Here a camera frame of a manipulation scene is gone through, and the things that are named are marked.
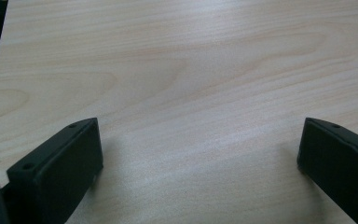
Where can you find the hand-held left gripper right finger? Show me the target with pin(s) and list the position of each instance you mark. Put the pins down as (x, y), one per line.
(338, 161)

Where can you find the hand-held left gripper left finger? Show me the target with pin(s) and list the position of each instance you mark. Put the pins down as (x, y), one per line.
(59, 168)

